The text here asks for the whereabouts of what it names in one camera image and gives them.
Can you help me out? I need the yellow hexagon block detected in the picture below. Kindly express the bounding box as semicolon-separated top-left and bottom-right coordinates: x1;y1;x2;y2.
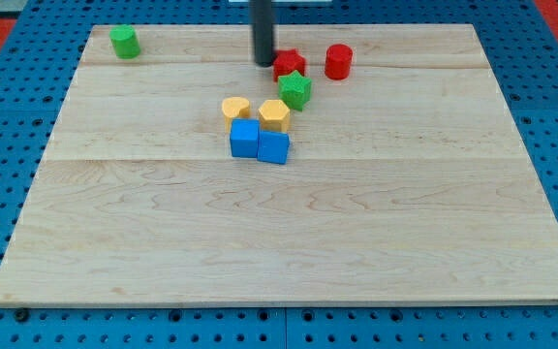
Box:
258;100;291;133

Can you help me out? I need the green star block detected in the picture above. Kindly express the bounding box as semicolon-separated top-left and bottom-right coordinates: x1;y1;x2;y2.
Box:
278;70;312;111

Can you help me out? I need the green cylinder block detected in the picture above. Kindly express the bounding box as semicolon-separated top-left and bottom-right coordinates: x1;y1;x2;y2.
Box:
109;24;141;59

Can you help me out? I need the left blue cube block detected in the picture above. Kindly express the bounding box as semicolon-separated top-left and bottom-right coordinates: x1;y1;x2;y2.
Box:
230;118;260;158

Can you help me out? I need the red cylinder block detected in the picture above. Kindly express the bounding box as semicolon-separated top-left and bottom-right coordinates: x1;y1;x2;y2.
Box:
325;44;353;80

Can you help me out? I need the blue cube block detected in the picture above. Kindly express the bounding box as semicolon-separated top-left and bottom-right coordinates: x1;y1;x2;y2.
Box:
257;130;290;165
230;118;260;158

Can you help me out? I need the red star block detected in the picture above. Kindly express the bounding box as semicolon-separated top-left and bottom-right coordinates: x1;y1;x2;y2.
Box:
273;48;306;82

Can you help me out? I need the right blue cube block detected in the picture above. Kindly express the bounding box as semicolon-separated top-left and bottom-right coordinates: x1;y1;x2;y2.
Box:
257;130;290;165

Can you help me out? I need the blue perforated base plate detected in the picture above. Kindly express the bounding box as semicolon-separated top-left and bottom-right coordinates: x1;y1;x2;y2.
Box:
0;0;558;348

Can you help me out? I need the light wooden board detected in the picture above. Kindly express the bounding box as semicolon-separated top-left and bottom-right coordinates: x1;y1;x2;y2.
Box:
0;24;558;308

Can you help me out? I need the yellow heart block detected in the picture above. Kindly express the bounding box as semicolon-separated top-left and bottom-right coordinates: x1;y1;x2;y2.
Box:
221;97;251;133

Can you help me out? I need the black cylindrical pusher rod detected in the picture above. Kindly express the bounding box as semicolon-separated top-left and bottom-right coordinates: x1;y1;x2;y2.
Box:
249;0;275;68

